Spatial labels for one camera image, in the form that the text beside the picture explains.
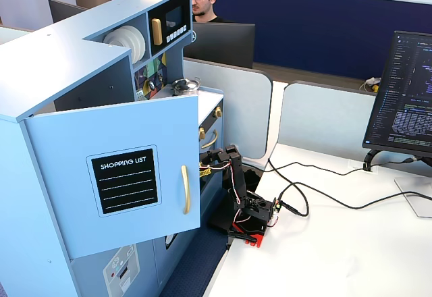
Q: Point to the blue toy kitchen cabinet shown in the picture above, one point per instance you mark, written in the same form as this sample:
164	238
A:
50	57

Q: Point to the monitor showing code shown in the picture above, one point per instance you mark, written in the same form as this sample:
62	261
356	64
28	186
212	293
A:
405	91

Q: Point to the black flat box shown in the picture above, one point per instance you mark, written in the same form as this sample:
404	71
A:
219	222

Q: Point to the silver monitor stand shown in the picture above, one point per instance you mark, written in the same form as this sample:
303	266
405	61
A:
416	199

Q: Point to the grey rounded desk divider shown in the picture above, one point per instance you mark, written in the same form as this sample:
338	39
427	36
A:
243	108

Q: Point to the dark monitor with thin frame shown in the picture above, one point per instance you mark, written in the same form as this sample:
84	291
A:
64	11

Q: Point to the white toy plate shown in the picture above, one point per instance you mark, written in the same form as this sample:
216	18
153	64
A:
143	47
137	49
118	37

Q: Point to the grey desk divider dark trim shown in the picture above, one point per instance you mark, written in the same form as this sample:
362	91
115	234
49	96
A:
324	118

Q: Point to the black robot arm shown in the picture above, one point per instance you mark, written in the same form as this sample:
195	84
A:
238	175

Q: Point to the perforated metal hanging utensil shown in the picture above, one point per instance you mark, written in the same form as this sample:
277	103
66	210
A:
140	96

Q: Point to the metal toy pot with lid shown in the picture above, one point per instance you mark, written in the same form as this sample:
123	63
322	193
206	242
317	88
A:
185	86

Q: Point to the golden oven knob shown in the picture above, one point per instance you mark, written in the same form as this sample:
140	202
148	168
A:
202	133
218	112

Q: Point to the round metal hanging utensil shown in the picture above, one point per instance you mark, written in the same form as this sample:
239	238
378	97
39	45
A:
151	85

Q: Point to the black toy microwave door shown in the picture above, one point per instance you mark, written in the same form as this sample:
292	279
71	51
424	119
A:
175	3

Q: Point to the blue shopping list cabinet door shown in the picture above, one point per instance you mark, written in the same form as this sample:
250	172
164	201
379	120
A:
67	141

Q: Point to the yellow and white desk clutter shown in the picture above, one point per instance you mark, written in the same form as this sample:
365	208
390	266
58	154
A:
374	87

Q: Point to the red table clamp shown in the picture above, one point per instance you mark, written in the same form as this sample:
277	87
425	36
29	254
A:
254	238

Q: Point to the black monitor back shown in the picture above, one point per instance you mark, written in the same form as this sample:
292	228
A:
222	44

